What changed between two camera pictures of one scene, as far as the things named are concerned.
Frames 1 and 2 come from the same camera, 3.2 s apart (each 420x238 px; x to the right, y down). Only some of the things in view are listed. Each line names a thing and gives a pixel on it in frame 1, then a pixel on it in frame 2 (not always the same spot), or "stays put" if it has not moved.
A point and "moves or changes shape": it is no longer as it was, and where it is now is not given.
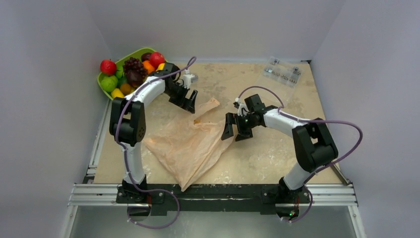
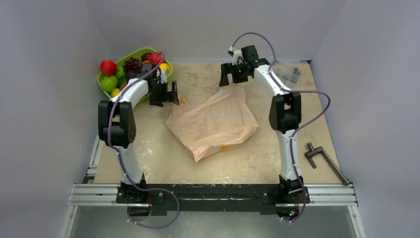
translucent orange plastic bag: x=188 y=147 moves or changes shape
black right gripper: x=239 y=125 → x=236 y=69
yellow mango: x=117 y=92 stays put
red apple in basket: x=157 y=58 stays put
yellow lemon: x=160 y=67 stays put
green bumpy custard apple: x=108 y=83 stays put
